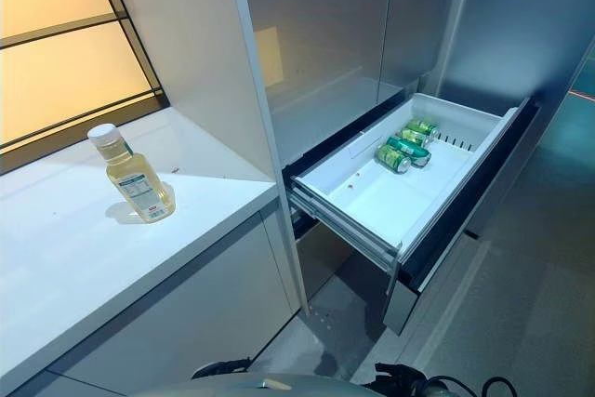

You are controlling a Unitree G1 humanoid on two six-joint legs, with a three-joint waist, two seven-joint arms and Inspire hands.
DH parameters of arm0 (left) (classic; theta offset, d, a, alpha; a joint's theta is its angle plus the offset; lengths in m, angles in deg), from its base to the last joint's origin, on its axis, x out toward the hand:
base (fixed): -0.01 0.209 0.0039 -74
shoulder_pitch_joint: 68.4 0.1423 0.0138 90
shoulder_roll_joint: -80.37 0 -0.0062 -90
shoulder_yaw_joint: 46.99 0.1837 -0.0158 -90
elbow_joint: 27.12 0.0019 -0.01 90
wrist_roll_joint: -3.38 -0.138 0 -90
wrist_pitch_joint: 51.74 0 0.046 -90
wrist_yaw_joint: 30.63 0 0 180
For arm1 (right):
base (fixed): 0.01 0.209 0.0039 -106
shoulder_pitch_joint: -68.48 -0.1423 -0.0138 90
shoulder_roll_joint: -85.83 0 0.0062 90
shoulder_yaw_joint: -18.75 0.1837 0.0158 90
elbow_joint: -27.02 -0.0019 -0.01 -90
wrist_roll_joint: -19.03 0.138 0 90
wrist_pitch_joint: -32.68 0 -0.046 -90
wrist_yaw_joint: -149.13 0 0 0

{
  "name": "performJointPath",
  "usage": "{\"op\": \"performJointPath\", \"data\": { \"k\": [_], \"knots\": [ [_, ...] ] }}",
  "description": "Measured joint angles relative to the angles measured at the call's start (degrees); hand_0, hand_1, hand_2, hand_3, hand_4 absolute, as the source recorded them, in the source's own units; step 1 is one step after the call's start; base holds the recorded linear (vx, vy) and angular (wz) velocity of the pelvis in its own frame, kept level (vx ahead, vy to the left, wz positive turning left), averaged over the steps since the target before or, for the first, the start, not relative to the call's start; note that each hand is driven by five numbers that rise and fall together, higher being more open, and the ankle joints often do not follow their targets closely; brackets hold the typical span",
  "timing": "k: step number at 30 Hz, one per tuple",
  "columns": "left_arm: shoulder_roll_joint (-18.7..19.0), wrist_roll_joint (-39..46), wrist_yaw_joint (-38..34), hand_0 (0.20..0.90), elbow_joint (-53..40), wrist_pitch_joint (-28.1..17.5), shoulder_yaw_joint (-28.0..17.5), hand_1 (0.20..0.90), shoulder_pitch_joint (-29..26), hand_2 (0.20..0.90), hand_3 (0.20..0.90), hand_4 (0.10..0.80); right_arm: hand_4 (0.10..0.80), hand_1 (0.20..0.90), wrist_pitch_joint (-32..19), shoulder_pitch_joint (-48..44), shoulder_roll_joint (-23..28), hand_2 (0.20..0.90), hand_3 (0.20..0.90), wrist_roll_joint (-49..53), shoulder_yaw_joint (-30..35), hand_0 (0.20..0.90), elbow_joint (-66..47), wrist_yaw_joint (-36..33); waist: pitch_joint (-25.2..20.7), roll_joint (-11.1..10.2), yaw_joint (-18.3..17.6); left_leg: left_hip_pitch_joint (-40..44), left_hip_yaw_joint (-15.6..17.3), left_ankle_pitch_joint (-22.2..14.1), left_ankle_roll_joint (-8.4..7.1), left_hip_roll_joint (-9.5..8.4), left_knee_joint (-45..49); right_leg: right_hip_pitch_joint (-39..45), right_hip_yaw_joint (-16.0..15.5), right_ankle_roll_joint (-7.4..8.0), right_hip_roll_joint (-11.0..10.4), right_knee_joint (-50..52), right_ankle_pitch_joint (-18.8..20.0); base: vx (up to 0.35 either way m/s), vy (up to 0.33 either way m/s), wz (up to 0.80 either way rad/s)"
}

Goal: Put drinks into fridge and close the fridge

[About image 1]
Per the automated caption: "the white fridge drawer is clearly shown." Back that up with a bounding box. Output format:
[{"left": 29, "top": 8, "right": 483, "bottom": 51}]
[{"left": 284, "top": 92, "right": 543, "bottom": 337}]

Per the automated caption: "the white counter cabinet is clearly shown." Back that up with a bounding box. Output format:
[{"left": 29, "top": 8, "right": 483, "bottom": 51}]
[{"left": 0, "top": 106, "right": 309, "bottom": 397}]

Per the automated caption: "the silver robot torso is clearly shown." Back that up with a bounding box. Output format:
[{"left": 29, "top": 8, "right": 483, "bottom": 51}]
[{"left": 151, "top": 370, "right": 376, "bottom": 397}]

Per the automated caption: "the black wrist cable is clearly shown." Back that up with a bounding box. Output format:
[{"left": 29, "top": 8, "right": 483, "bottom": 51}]
[{"left": 480, "top": 377, "right": 520, "bottom": 397}]

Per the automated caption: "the black framed lit window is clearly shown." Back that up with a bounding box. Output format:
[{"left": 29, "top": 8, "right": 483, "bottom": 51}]
[{"left": 0, "top": 0, "right": 171, "bottom": 176}]

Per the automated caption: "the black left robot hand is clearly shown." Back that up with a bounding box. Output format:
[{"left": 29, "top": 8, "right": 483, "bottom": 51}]
[{"left": 191, "top": 356, "right": 255, "bottom": 381}]

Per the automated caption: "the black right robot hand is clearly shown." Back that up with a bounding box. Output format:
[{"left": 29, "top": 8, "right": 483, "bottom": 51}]
[{"left": 370, "top": 361, "right": 423, "bottom": 392}]

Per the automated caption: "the silver refrigerator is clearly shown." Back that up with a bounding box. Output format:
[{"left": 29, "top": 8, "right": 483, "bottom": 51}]
[{"left": 226, "top": 0, "right": 595, "bottom": 337}]

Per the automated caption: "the tall white cabinet panel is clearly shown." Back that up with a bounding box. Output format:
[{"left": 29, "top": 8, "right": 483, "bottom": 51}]
[{"left": 101, "top": 0, "right": 311, "bottom": 320}]

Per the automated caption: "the yellow juice bottle white cap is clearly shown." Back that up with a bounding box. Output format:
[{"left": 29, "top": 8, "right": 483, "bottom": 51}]
[{"left": 87, "top": 123, "right": 179, "bottom": 223}]

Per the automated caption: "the green drink can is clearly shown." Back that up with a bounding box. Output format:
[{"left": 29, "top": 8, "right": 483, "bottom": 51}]
[
  {"left": 394, "top": 128, "right": 431, "bottom": 149},
  {"left": 375, "top": 143, "right": 414, "bottom": 176},
  {"left": 403, "top": 118, "right": 441, "bottom": 140},
  {"left": 385, "top": 136, "right": 433, "bottom": 169}
]

